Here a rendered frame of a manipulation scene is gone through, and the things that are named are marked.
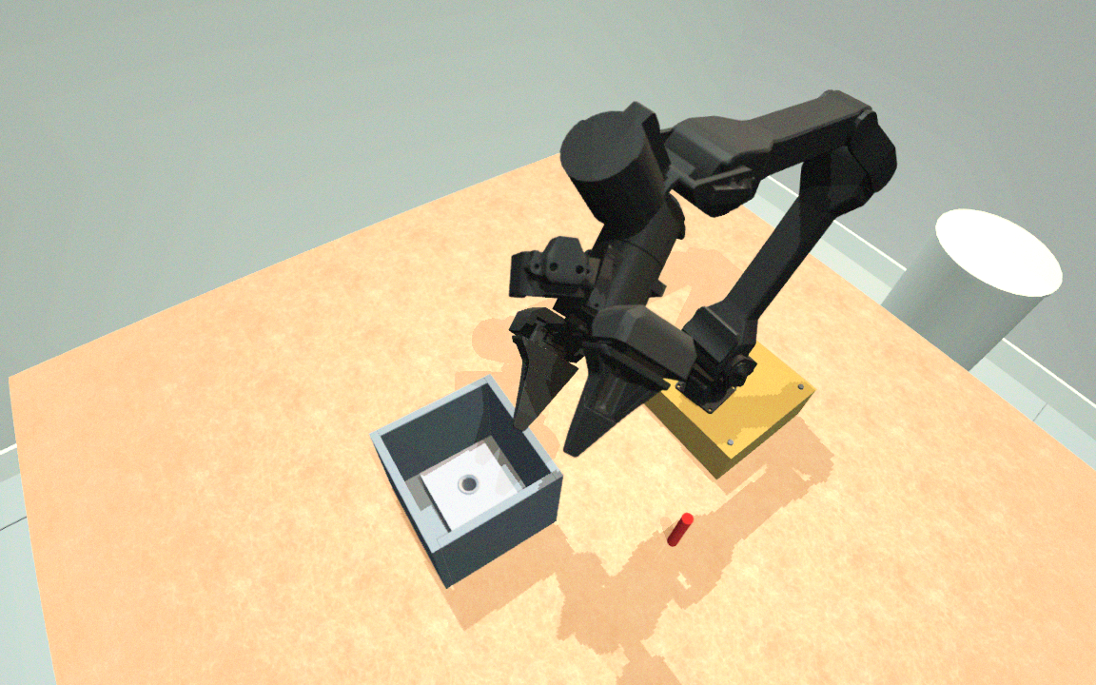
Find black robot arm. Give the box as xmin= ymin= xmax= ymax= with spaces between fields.
xmin=509 ymin=89 xmax=897 ymax=414

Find white square plate with hole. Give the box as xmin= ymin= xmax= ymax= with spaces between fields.
xmin=420 ymin=439 xmax=517 ymax=533

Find red peg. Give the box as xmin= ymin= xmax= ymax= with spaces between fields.
xmin=667 ymin=513 xmax=693 ymax=547

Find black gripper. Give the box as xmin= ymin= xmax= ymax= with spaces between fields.
xmin=509 ymin=238 xmax=697 ymax=458

